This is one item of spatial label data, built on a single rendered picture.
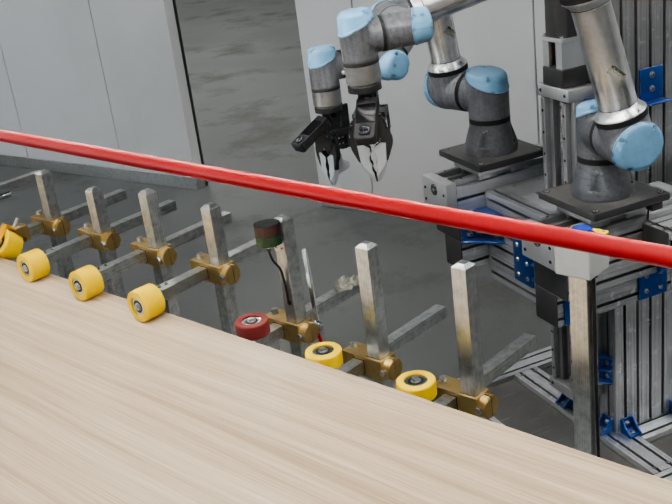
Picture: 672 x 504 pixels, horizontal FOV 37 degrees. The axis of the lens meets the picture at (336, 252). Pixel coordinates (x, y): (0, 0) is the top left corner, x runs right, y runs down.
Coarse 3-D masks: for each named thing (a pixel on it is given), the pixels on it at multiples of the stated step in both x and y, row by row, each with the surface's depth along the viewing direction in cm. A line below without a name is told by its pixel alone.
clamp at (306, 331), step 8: (280, 312) 241; (272, 320) 239; (280, 320) 237; (304, 320) 235; (288, 328) 236; (296, 328) 233; (304, 328) 233; (312, 328) 234; (288, 336) 237; (296, 336) 234; (304, 336) 233; (312, 336) 235
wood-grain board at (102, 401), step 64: (0, 320) 249; (64, 320) 245; (128, 320) 240; (0, 384) 217; (64, 384) 214; (128, 384) 210; (192, 384) 207; (256, 384) 204; (320, 384) 200; (0, 448) 192; (64, 448) 190; (128, 448) 187; (192, 448) 184; (256, 448) 182; (320, 448) 179; (384, 448) 177; (448, 448) 174; (512, 448) 172
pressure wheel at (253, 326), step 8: (240, 320) 231; (248, 320) 231; (256, 320) 231; (264, 320) 229; (240, 328) 228; (248, 328) 227; (256, 328) 227; (264, 328) 229; (240, 336) 229; (248, 336) 228; (256, 336) 228; (264, 336) 229
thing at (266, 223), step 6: (258, 222) 224; (264, 222) 224; (270, 222) 223; (276, 222) 223; (276, 246) 228; (282, 246) 227; (270, 252) 225; (270, 258) 226; (276, 264) 227; (282, 276) 229; (288, 300) 232
